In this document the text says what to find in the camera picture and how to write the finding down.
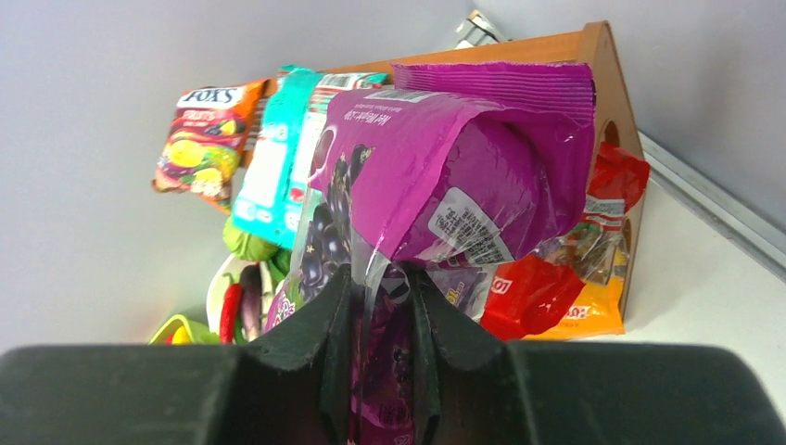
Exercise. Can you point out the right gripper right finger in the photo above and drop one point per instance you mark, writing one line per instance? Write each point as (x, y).
(472, 388)

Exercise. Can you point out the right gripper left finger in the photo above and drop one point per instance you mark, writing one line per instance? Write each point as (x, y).
(290, 386)

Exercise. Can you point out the teal snack bag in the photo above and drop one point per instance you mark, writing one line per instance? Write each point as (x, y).
(269, 203)

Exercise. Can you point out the large purple snack bag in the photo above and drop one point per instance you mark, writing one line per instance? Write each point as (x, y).
(381, 358)

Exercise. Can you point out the red snack bag right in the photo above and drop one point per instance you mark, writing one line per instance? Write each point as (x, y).
(529, 296)

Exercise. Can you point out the orange candy bag lower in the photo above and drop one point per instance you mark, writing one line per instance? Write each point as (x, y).
(598, 309)

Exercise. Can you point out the orange candy bag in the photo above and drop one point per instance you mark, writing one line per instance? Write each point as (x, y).
(208, 137)
(598, 309)

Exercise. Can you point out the top orange candy bag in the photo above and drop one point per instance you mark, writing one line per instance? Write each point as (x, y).
(208, 137)

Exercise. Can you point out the red chili pepper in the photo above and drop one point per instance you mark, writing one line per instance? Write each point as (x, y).
(230, 308)

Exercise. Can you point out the white vegetable tray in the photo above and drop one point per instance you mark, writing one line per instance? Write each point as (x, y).
(272, 276)

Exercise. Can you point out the purple eggplant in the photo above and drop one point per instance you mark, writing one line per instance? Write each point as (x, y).
(251, 283)

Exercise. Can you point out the green fruit tray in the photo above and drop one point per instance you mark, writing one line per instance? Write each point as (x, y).
(180, 330)

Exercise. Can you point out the green cabbage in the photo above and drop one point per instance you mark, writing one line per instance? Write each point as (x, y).
(246, 246)

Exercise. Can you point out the wooden display rack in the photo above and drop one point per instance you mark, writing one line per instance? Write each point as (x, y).
(608, 92)

